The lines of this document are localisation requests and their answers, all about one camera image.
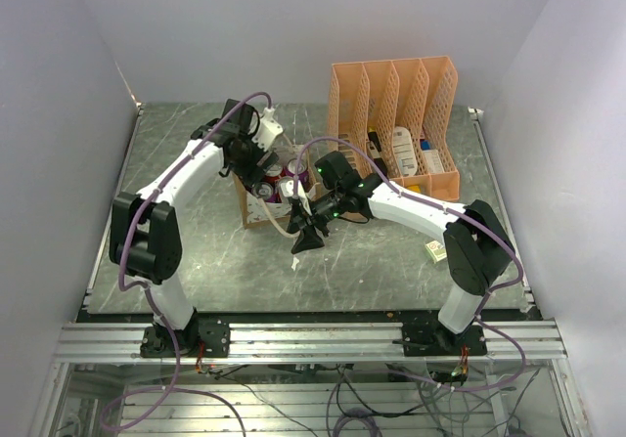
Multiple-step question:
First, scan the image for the small green white box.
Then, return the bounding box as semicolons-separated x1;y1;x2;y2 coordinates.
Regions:
425;240;447;263

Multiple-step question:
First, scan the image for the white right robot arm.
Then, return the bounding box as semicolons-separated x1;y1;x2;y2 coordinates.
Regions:
281;151;515;355

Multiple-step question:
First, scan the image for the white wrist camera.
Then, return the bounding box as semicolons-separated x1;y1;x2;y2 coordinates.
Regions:
252;108;284;151
281;180;312;215

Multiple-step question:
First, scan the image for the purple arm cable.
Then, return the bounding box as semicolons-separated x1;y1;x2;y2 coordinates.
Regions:
99;91;273;437
291;136;528;437

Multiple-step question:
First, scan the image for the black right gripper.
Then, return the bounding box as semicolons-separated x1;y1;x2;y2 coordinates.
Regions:
286;188;345;254

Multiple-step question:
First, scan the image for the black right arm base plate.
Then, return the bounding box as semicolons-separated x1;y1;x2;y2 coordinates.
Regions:
393;321;487;357

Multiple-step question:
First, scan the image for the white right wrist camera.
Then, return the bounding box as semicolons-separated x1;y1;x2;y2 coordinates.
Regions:
281;180;312;215

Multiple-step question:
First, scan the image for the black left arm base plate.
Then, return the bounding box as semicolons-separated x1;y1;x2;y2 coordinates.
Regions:
140;320;231;359

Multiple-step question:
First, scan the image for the canvas jute cat-print bag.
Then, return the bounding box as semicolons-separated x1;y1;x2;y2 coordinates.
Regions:
232;135;322;232

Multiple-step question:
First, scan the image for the red cola can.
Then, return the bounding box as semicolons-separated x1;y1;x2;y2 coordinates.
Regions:
265;163;283;180
276;177;293;200

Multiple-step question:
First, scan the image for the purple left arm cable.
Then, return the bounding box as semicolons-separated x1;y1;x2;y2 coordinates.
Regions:
99;91;273;437

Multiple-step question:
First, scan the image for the aluminium rail frame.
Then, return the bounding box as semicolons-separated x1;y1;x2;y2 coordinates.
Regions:
53;321;567;365

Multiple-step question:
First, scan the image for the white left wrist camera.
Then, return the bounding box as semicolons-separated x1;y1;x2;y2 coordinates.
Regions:
252;108;284;151

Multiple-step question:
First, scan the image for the red cola can front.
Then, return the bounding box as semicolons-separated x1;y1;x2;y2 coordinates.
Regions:
265;163;283;180

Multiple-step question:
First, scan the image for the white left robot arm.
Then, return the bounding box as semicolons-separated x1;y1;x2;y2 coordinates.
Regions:
109;99;283;356

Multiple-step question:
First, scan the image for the white blue box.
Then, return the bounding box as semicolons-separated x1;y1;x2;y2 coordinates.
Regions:
420;139;445;174

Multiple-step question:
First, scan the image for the orange plastic file organizer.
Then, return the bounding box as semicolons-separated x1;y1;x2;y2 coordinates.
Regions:
327;56;461;202

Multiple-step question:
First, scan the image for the white labelled packet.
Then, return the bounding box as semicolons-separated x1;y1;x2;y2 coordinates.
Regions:
392;126;418;177

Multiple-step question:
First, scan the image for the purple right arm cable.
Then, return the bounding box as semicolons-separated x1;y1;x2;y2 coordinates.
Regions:
291;136;528;437

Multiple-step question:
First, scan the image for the purple soda can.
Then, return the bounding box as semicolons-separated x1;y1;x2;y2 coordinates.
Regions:
285;157;308;179
250;181;278;203

